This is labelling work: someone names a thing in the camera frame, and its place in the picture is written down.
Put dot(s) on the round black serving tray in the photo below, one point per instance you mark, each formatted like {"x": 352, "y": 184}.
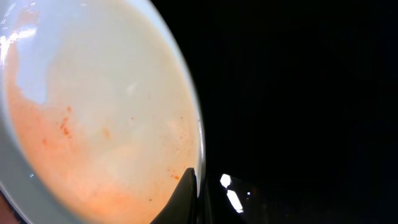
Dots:
{"x": 299, "y": 105}

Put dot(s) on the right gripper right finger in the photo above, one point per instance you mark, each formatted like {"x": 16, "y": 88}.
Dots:
{"x": 217, "y": 209}

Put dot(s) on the light blue plate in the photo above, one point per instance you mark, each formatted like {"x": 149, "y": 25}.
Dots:
{"x": 99, "y": 115}

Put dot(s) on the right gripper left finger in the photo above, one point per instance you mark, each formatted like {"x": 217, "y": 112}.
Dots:
{"x": 182, "y": 205}

